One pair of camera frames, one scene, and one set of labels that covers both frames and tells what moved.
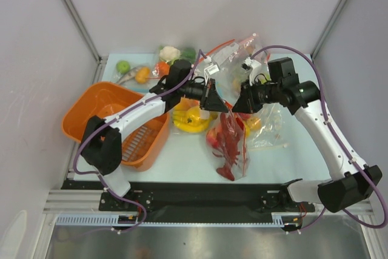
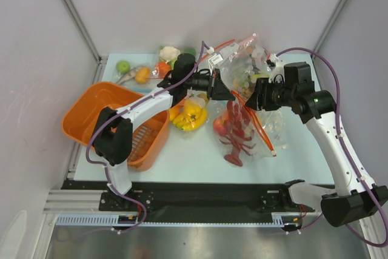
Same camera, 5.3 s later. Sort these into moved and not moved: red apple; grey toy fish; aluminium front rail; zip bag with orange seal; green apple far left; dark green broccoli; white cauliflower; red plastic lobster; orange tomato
Moved: red apple; zip bag with orange seal; red plastic lobster
Not moved: grey toy fish; white cauliflower; orange tomato; dark green broccoli; aluminium front rail; green apple far left
